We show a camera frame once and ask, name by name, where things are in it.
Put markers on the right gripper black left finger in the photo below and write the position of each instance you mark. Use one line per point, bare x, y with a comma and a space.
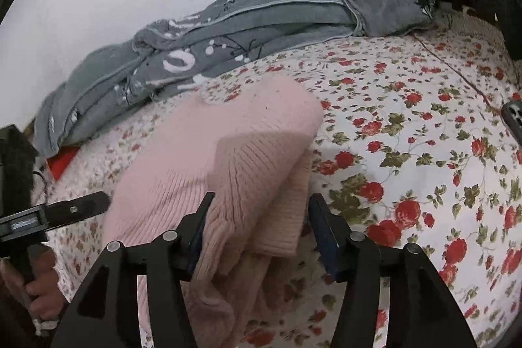
104, 310

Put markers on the grey floral blanket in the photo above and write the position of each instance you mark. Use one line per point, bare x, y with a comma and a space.
170, 56

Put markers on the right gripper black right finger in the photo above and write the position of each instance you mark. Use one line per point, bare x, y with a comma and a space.
422, 310

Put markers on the black smartphone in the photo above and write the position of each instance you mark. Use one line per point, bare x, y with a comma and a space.
511, 113

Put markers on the person's left hand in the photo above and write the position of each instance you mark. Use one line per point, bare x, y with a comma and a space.
30, 307

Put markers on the red pillow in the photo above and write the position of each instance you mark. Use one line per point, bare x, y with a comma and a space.
57, 164

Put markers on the pink knit sweater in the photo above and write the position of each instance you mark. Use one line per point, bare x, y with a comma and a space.
254, 154

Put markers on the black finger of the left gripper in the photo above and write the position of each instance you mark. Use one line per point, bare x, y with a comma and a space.
64, 213

